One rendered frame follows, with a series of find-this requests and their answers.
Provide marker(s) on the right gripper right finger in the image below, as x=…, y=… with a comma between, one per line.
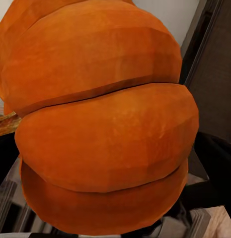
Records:
x=215, y=156

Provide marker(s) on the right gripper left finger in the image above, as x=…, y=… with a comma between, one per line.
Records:
x=8, y=154

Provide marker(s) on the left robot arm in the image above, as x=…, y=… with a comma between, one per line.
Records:
x=193, y=196

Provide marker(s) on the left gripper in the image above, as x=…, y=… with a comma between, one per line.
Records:
x=207, y=195

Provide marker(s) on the pumpkin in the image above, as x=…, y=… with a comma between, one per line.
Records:
x=104, y=130

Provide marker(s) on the cabinet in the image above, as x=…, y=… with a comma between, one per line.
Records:
x=206, y=72

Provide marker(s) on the wood fireplace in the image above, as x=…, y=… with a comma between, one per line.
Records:
x=17, y=217

